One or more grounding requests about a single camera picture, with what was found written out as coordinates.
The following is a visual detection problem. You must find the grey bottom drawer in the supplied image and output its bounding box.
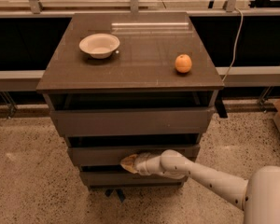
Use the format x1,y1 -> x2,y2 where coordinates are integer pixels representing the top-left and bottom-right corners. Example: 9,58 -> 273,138
79,165 -> 188,188

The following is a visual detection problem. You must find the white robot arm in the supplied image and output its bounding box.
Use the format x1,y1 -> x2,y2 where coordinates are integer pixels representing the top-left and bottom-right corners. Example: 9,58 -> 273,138
120,150 -> 280,224

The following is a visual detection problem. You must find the metal railing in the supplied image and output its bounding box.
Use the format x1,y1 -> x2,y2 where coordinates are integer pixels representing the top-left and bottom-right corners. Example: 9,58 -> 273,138
0,0 -> 280,91

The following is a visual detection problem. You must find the grey top drawer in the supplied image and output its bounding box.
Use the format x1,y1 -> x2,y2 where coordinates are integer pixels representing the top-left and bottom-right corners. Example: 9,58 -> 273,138
50,107 -> 214,137

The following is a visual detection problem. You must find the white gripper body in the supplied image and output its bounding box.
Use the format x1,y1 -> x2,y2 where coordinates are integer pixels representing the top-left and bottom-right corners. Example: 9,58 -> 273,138
133,153 -> 165,175

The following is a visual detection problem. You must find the orange fruit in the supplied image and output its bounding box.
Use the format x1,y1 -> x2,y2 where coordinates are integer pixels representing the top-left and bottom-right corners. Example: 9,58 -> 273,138
175,54 -> 192,74

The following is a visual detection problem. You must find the white bowl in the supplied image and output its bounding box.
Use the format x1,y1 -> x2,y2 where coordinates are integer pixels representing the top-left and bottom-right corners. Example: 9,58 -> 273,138
79,34 -> 120,59

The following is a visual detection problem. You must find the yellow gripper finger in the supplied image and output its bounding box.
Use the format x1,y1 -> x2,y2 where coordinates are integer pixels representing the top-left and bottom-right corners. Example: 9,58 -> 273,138
120,154 -> 138,166
121,163 -> 137,174

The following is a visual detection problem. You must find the white cable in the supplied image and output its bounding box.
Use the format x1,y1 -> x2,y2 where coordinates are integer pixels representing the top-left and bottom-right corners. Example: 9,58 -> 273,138
221,7 -> 245,83

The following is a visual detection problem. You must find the grey drawer cabinet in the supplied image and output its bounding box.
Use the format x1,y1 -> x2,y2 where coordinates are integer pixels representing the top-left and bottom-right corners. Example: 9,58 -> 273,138
35,11 -> 229,191

